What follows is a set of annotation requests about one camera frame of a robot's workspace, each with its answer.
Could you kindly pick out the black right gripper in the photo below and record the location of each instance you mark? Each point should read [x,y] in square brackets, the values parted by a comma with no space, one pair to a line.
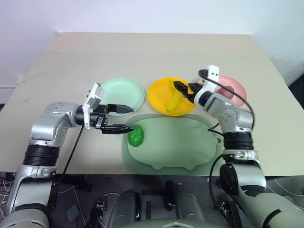
[195,89]

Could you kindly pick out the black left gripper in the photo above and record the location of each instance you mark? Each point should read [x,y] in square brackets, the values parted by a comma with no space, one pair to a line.
[98,115]

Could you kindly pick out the yellow banana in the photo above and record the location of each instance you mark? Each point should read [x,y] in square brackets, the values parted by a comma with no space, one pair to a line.
[173,103]

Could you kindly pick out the green bumpy fruit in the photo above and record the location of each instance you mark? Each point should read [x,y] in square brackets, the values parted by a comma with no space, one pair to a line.
[136,137]

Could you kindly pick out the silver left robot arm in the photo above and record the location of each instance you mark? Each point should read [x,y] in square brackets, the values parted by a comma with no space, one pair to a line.
[45,128]

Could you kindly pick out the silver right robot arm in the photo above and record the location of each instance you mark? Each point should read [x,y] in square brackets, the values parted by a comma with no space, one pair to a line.
[237,118]

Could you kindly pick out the yellow plate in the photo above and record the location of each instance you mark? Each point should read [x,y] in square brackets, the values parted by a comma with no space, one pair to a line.
[161,95]

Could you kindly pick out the mint green plate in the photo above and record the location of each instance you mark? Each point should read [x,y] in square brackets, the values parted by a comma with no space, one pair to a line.
[123,92]

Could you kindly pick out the pink plate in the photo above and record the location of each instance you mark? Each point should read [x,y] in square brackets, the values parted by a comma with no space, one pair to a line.
[238,89]

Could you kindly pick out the pale green pig-shaped tray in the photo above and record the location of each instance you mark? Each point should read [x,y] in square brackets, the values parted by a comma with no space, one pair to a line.
[171,142]

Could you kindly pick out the dark rounded shape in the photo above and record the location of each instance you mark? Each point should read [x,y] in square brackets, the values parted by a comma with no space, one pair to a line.
[188,205]
[127,204]

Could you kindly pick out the blue-grey flat pad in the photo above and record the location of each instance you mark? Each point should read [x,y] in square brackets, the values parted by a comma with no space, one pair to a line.
[72,212]

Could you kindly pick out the grey-green robot torso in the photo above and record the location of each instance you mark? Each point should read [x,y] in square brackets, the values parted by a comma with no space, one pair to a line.
[173,224]

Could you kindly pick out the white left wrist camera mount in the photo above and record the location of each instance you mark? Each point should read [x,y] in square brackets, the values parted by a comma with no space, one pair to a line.
[96,95]

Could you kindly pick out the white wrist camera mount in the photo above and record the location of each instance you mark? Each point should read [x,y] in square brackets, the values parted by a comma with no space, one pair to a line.
[213,73]
[96,95]

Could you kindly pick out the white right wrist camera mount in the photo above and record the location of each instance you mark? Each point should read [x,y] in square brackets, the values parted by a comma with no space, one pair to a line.
[213,73]

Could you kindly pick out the black table frame bar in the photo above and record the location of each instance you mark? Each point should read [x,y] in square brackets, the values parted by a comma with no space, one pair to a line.
[76,181]

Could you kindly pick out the black upright post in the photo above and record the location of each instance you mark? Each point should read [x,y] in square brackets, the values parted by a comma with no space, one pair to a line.
[169,194]

